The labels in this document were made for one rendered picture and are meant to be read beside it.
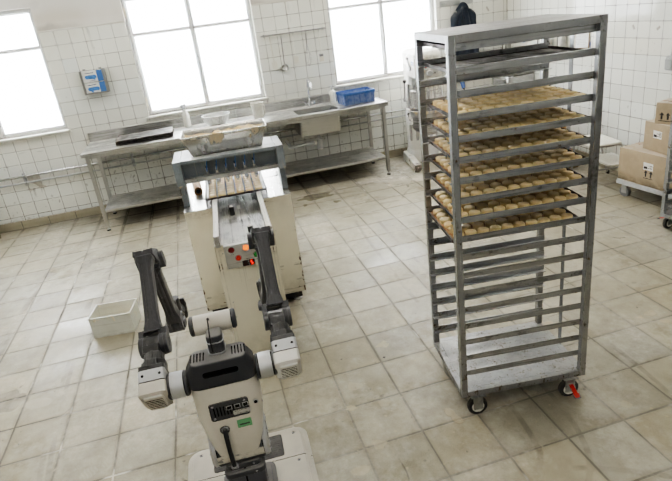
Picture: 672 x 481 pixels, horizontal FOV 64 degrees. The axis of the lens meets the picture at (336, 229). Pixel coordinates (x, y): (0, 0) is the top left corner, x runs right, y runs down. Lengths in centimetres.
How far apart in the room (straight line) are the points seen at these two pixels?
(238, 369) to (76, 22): 544
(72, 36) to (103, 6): 47
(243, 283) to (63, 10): 445
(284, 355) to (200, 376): 28
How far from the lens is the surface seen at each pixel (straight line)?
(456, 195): 233
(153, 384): 194
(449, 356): 309
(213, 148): 367
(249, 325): 328
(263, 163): 372
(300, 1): 691
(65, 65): 689
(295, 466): 243
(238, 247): 302
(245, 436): 208
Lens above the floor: 197
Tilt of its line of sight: 22 degrees down
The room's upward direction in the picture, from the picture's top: 8 degrees counter-clockwise
